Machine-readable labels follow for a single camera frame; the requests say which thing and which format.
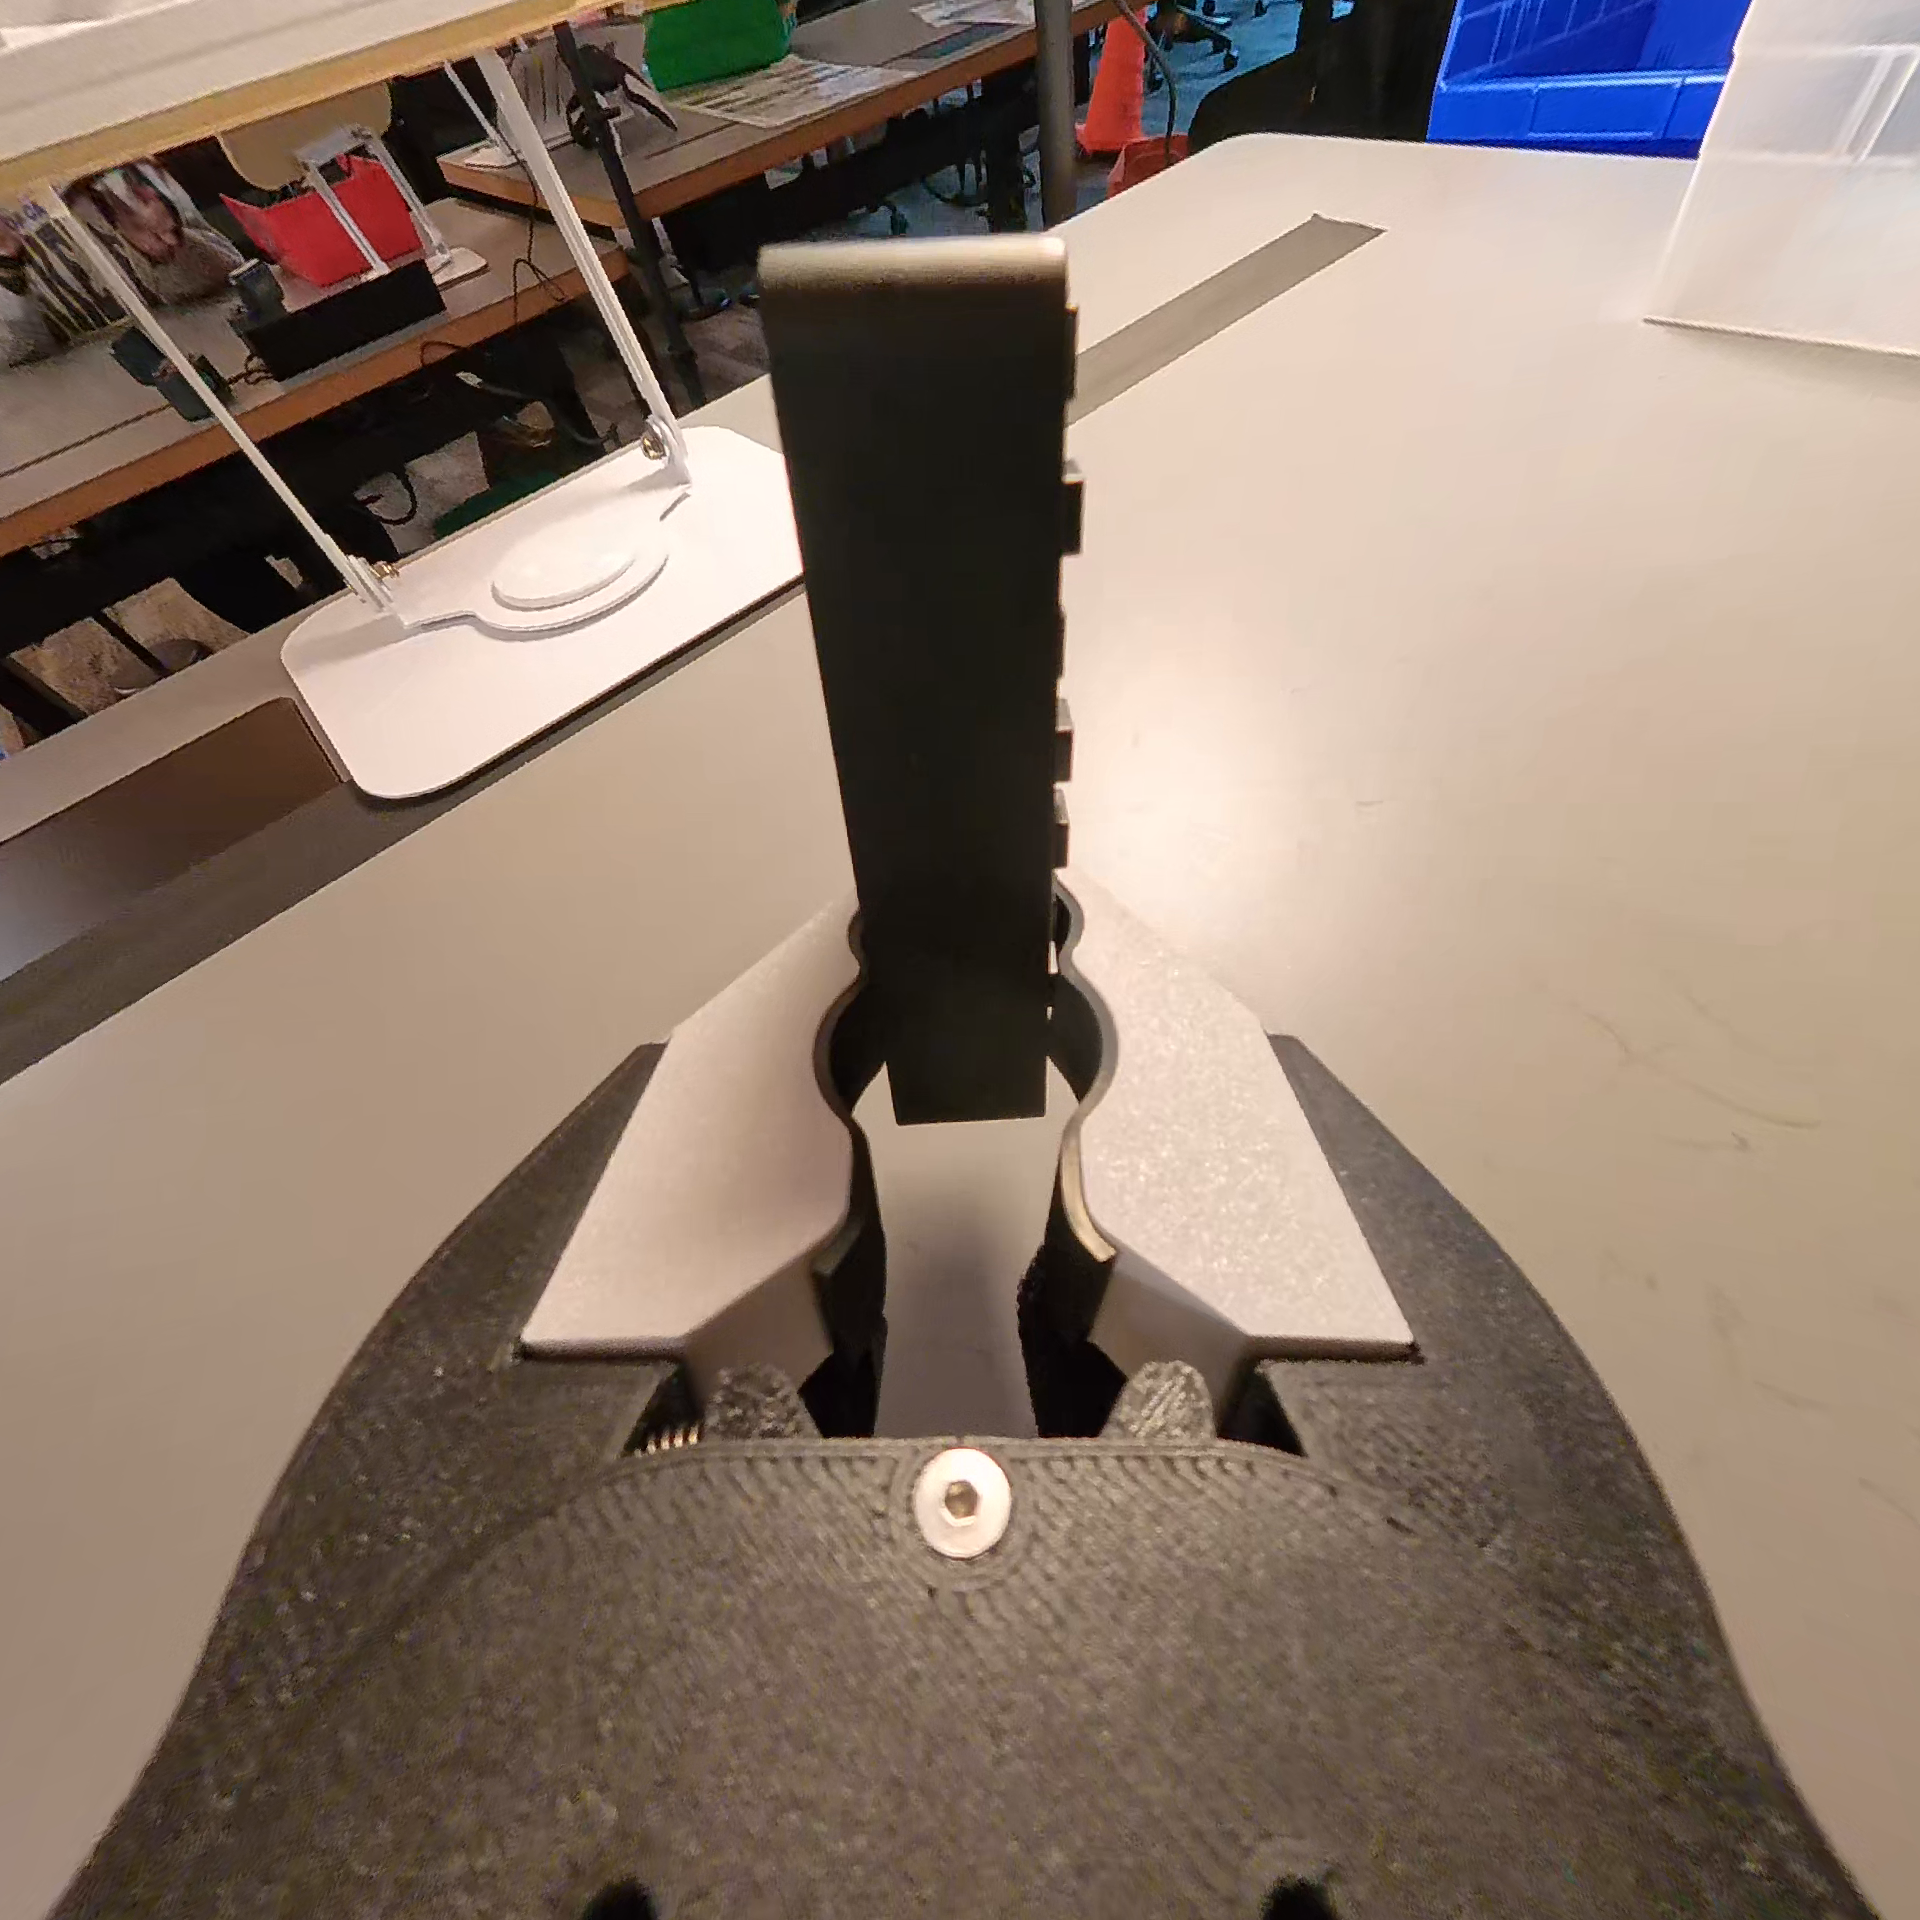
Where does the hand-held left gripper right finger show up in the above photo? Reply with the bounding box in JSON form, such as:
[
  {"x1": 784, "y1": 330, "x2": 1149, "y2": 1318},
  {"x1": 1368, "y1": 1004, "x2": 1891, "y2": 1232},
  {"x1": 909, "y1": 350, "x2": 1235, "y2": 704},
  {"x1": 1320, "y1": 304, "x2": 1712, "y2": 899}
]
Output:
[{"x1": 1023, "y1": 873, "x2": 1420, "y2": 1433}]

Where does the printed photo sheet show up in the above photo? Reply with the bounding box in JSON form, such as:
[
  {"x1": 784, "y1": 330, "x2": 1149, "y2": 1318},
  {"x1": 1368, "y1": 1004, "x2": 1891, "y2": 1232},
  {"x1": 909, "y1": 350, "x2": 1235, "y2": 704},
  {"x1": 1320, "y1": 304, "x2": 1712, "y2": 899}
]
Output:
[{"x1": 0, "y1": 158, "x2": 249, "y2": 369}]

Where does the beige wooden board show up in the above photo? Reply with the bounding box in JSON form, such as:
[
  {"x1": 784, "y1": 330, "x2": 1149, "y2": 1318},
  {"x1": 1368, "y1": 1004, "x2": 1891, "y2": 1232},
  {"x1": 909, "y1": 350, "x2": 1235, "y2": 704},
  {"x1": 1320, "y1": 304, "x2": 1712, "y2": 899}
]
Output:
[{"x1": 0, "y1": 0, "x2": 781, "y2": 195}]

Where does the orange traffic cone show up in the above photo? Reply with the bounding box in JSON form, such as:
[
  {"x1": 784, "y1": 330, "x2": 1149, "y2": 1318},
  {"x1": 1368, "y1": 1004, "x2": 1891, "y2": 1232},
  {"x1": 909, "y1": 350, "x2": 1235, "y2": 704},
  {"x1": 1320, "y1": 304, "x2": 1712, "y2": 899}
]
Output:
[{"x1": 1076, "y1": 0, "x2": 1157, "y2": 156}]

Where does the green plastic bin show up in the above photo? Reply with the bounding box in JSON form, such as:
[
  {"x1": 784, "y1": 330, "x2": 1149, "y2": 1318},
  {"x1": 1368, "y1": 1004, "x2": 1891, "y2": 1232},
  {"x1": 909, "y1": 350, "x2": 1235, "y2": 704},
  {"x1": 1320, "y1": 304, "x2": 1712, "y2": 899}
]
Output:
[{"x1": 644, "y1": 0, "x2": 804, "y2": 92}]

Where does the white document stand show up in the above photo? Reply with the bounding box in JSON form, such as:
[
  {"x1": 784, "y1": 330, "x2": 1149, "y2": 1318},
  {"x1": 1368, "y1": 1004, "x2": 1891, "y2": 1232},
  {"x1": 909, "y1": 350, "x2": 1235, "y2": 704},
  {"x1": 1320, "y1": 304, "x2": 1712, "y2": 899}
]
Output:
[{"x1": 45, "y1": 47, "x2": 811, "y2": 806}]

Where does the matte black usb hub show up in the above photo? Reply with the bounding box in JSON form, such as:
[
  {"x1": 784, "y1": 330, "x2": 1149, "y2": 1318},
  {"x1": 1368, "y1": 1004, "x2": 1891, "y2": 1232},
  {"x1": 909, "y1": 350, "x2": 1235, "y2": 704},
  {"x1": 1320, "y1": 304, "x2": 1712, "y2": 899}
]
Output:
[{"x1": 757, "y1": 235, "x2": 1085, "y2": 1128}]

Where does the black rectangular device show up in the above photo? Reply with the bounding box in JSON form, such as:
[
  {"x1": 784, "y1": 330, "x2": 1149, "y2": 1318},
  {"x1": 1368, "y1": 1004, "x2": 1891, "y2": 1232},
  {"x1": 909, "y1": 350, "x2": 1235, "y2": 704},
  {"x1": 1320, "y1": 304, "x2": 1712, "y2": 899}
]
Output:
[{"x1": 239, "y1": 264, "x2": 447, "y2": 385}]

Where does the large clear plastic bin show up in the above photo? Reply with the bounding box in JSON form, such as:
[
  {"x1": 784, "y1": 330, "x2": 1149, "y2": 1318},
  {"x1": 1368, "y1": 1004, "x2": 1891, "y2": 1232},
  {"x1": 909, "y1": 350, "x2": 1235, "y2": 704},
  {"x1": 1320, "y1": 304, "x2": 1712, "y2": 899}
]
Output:
[{"x1": 1641, "y1": 0, "x2": 1920, "y2": 359}]

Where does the blue plastic bin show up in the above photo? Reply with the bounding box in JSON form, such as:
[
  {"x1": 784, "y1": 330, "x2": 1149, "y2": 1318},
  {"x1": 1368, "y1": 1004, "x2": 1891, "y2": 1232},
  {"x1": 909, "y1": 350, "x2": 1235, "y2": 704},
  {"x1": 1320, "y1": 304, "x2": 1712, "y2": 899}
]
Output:
[{"x1": 1423, "y1": 0, "x2": 1760, "y2": 160}]

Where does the wooden workbench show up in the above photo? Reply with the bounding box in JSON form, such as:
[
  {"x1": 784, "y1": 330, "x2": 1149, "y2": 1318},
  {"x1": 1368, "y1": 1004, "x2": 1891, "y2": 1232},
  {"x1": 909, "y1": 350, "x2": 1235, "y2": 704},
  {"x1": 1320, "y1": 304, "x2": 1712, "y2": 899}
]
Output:
[
  {"x1": 0, "y1": 225, "x2": 632, "y2": 634},
  {"x1": 441, "y1": 0, "x2": 1126, "y2": 227}
]

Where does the red plastic bin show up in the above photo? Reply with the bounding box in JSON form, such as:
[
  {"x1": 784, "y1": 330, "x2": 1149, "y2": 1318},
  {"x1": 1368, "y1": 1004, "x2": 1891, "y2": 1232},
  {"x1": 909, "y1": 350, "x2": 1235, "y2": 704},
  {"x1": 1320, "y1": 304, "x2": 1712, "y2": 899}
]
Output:
[{"x1": 221, "y1": 158, "x2": 430, "y2": 289}]

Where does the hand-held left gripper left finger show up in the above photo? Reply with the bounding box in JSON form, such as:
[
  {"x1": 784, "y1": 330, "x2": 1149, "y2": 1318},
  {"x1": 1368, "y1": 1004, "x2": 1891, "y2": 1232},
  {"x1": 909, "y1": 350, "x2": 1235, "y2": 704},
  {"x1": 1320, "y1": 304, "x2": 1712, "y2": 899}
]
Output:
[{"x1": 519, "y1": 902, "x2": 886, "y2": 1433}]

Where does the metal pole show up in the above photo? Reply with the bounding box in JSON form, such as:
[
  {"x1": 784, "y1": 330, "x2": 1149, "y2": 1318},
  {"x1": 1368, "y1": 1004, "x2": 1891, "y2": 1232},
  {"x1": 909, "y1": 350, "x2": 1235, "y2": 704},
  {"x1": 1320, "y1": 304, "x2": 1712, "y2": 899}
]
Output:
[{"x1": 1036, "y1": 0, "x2": 1085, "y2": 231}]

